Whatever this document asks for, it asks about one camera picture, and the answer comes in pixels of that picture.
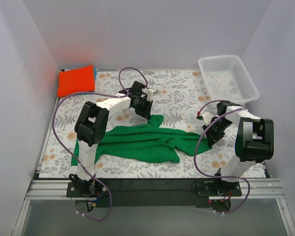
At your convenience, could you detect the folded orange t shirt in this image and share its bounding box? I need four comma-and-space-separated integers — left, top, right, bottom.
57, 65, 95, 97

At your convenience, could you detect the green t shirt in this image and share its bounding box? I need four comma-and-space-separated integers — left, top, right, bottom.
70, 115, 213, 167

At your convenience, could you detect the folded blue t shirt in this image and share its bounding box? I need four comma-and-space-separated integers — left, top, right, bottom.
85, 65, 96, 92

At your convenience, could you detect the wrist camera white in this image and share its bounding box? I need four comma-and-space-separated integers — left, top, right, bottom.
143, 88, 158, 101
197, 112, 213, 125

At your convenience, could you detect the aluminium rail frame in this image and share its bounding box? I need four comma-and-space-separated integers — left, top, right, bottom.
13, 178, 295, 236

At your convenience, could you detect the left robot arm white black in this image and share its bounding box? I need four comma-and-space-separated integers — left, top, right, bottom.
69, 81, 156, 191

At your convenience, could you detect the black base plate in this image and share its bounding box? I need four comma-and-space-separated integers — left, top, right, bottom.
66, 178, 242, 208

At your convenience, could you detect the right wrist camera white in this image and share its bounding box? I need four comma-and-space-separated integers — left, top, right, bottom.
197, 112, 213, 125

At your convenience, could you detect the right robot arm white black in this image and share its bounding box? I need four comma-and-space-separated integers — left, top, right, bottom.
197, 100, 274, 191

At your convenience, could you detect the floral patterned table mat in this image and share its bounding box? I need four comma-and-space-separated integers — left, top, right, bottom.
39, 70, 267, 179

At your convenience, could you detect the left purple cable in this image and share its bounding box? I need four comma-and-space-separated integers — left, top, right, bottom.
52, 67, 113, 221

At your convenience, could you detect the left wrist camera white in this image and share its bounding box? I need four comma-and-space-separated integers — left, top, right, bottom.
143, 88, 158, 101

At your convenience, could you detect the white plastic basket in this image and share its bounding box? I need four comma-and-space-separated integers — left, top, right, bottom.
198, 55, 260, 105

